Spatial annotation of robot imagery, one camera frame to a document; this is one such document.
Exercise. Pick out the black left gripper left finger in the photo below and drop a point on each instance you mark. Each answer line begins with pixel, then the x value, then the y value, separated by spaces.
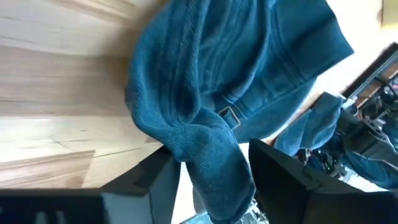
pixel 133 199

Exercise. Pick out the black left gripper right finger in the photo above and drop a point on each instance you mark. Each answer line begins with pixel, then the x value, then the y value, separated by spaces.
pixel 286 193

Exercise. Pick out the dark clothes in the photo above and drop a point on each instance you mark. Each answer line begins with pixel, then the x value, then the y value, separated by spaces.
pixel 217 62

